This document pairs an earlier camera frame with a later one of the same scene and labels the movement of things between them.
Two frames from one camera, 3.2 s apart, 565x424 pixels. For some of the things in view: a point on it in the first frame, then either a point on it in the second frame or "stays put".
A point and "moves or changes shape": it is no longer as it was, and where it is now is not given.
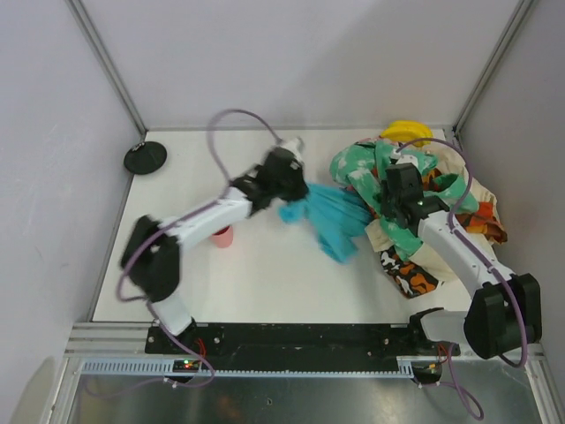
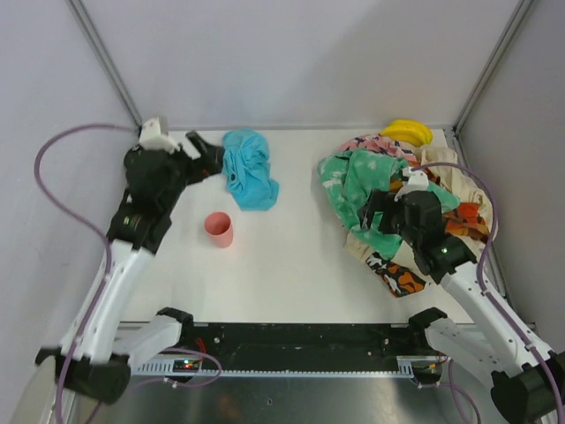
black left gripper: x=291 y=190 to x=190 y=159
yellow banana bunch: x=406 y=131 stays put
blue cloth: x=338 y=217 to x=246 y=165
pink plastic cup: x=223 y=238 stays put
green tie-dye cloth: x=365 y=164 moves or changes shape
